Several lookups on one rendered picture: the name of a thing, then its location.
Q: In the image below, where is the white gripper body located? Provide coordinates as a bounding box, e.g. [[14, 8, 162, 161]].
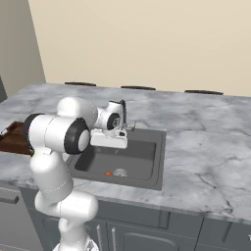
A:
[[89, 127, 128, 150]]

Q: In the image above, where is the silver cupboard handle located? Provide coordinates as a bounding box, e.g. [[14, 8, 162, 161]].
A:
[[111, 226, 117, 251], [96, 224, 103, 251]]

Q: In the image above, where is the grey drawer front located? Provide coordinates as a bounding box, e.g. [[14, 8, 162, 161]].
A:
[[96, 197, 171, 229]]

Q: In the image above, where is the dark grey sink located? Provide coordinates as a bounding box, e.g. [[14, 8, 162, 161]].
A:
[[66, 126, 168, 191]]

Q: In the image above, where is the dark bar stool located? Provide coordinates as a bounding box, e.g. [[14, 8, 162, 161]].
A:
[[120, 85, 157, 91], [183, 89, 225, 96], [64, 81, 98, 87]]

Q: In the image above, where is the grey sink tap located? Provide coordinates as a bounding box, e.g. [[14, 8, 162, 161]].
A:
[[119, 99, 137, 132]]

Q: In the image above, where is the brown wooden tray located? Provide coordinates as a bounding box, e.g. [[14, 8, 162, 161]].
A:
[[0, 121, 34, 157]]

